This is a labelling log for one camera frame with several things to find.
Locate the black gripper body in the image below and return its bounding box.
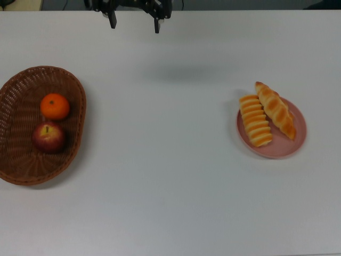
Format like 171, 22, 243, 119
114, 0, 146, 7

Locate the toy orange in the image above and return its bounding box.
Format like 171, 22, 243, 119
39, 92, 70, 121

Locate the red toy apple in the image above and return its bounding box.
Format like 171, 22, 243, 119
31, 122, 66, 154

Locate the striped toy bread roll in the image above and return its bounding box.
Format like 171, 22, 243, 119
239, 94, 273, 148

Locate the braided toy bread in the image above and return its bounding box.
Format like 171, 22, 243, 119
255, 81, 297, 140

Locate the brown woven basket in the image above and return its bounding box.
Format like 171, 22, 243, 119
0, 66, 87, 187

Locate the pink plate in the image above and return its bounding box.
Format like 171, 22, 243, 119
236, 95, 307, 160

